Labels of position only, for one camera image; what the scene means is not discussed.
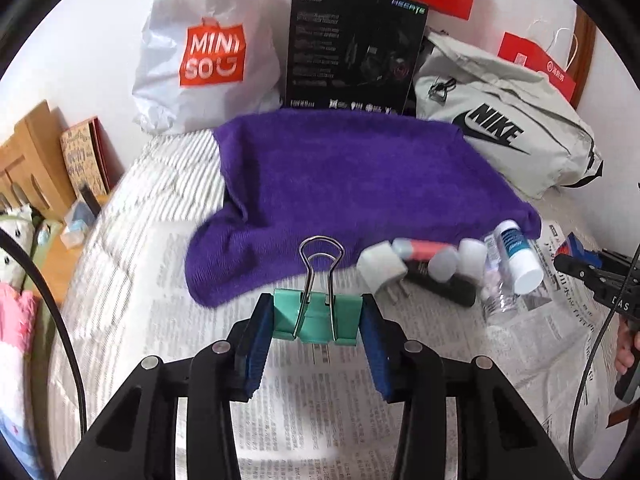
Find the white blue pill bottle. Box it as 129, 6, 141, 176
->
494, 220, 544, 296

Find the white tape roll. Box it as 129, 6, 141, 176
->
458, 238, 487, 283

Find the white spotted plush toy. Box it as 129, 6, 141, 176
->
0, 204, 39, 291

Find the grey Nike bag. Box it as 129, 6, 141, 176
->
414, 29, 604, 198

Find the pink clothing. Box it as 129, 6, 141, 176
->
1, 283, 46, 479

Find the small white cap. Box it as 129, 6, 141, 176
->
427, 246, 459, 283

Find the wooden door frame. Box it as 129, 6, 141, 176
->
567, 6, 598, 108

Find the green binder clip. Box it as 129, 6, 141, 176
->
272, 235, 362, 346

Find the tissue packet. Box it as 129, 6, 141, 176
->
60, 200, 96, 249

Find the purple towel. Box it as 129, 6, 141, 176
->
184, 110, 541, 308

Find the wooden nightstand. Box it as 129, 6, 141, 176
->
34, 195, 110, 308

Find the black lighter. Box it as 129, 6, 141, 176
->
406, 260, 476, 308

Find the right hand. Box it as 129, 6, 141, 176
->
614, 318, 640, 375

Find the pink white pen device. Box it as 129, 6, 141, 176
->
392, 238, 459, 261

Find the striped bed sheet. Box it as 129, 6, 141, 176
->
44, 129, 231, 480

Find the white USB charger plug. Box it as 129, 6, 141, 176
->
356, 240, 408, 304

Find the newspaper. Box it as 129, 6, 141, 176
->
143, 222, 617, 479

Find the black headset box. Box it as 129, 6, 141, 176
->
284, 0, 428, 115

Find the wooden headboard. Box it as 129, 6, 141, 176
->
1, 101, 76, 220

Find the white Miniso plastic bag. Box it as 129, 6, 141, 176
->
132, 0, 281, 134

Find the clear plastic candy bottle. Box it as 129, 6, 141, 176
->
480, 233, 518, 325

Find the red white paper bag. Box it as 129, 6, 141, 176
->
498, 27, 579, 101

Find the black cable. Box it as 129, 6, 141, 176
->
0, 226, 89, 441

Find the brown patterned notebook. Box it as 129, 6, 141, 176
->
60, 116, 122, 197

